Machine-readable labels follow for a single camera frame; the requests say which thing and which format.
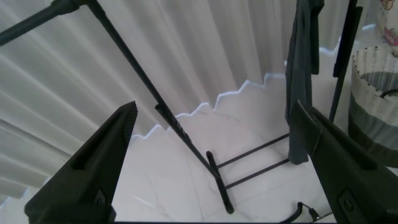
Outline dark grey t-shirt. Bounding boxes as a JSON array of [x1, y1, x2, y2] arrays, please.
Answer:
[[284, 0, 325, 166]]

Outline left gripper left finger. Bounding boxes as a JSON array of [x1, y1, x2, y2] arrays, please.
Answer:
[[24, 101, 139, 224]]

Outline cream printed garment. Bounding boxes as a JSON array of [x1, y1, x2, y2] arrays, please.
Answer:
[[375, 0, 398, 57]]

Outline black clothes rack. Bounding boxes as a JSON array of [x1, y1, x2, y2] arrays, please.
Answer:
[[0, 0, 364, 215]]

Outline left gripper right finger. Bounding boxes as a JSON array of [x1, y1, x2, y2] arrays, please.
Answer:
[[288, 99, 398, 224]]

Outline white laundry basket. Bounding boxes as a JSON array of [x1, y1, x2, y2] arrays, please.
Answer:
[[347, 45, 398, 169]]

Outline white curtain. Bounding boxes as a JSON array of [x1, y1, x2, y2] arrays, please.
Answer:
[[0, 0, 379, 206]]

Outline black cable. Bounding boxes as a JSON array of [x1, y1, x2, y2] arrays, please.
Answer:
[[279, 201, 334, 224]]

